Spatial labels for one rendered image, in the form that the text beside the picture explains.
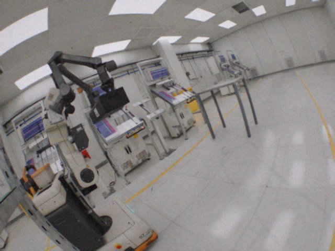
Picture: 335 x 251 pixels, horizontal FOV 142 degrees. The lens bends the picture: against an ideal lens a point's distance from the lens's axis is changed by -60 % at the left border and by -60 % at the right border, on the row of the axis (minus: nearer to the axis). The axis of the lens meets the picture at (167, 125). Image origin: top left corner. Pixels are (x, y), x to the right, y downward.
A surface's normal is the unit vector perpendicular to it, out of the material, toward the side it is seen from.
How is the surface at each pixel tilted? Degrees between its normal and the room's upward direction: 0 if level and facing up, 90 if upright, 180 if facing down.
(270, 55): 90
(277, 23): 90
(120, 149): 90
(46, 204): 90
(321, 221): 0
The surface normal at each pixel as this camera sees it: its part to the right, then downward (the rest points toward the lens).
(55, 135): 0.60, -0.10
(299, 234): -0.41, -0.89
